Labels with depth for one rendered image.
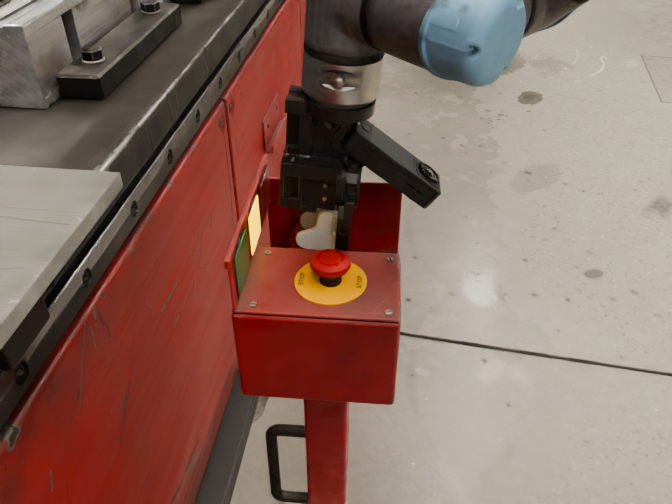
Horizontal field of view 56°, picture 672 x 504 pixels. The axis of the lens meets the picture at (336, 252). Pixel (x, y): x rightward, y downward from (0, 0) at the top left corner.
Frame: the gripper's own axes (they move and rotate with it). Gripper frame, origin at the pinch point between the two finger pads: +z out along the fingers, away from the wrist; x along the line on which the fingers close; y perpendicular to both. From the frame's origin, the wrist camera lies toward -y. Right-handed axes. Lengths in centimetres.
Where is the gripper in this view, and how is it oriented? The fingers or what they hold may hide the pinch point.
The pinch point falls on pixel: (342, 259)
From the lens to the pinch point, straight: 73.2
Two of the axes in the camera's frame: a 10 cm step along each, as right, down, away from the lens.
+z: -0.8, 7.9, 6.0
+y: -9.9, -1.2, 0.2
